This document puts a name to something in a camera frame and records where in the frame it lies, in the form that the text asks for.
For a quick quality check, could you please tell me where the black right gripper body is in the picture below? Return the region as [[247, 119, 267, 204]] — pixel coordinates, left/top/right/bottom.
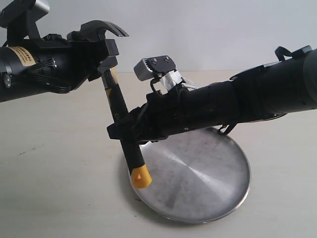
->
[[128, 91, 196, 143]]

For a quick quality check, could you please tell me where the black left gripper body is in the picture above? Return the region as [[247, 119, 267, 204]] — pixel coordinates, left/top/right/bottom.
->
[[24, 32, 104, 94]]

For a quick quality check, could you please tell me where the black yellow claw hammer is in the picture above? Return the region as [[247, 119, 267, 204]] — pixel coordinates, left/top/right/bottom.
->
[[67, 20, 152, 189]]

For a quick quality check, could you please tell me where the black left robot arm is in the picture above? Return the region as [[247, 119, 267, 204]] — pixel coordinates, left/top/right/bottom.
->
[[0, 34, 119, 102]]

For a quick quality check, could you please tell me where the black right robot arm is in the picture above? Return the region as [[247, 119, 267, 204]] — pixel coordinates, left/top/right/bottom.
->
[[107, 46, 317, 142]]

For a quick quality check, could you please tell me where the round steel plate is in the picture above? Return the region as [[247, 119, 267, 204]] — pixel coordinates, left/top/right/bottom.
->
[[135, 127, 251, 224]]

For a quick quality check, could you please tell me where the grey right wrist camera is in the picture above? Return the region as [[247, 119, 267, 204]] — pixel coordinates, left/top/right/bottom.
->
[[133, 56, 184, 92]]

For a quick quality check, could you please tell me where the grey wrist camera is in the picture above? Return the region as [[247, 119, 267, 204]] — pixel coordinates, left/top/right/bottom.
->
[[0, 0, 50, 47], [133, 56, 184, 92]]

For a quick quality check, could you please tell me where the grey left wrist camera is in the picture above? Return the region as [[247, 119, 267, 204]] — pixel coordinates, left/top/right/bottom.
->
[[0, 0, 50, 47]]

